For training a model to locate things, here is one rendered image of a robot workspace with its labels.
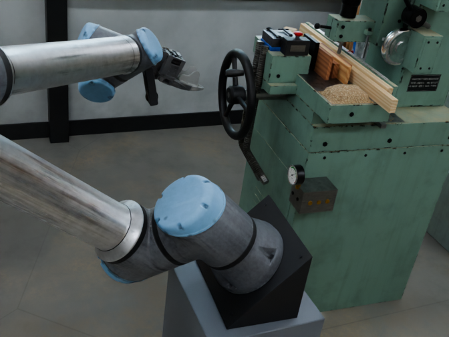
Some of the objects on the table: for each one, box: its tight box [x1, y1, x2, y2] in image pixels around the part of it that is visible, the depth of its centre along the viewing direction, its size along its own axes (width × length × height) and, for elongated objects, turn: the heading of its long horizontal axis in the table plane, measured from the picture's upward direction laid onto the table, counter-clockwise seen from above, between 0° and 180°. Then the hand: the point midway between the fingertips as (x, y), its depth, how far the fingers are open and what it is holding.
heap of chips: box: [318, 84, 374, 104], centre depth 170 cm, size 9×14×4 cm, turn 97°
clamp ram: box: [303, 33, 320, 70], centre depth 187 cm, size 9×8×9 cm
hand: (198, 89), depth 170 cm, fingers closed
